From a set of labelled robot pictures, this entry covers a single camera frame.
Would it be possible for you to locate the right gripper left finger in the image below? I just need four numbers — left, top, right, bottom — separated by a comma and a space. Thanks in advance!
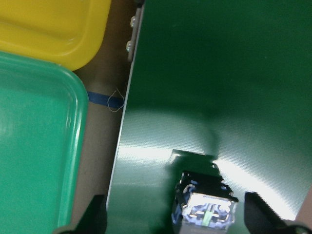
74, 195, 107, 234

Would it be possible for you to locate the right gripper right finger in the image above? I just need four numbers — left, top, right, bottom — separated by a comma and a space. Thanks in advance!
244, 192, 291, 234

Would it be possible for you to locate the green button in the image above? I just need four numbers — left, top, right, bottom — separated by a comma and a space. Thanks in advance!
171, 171, 239, 234

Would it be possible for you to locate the green plastic tray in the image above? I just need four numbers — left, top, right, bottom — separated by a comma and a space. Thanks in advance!
0, 52, 88, 234

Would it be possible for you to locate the green conveyor belt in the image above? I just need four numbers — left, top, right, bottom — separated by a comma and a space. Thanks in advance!
106, 0, 312, 234

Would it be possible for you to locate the yellow plastic tray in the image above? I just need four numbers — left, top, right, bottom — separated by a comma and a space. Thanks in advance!
0, 0, 111, 71

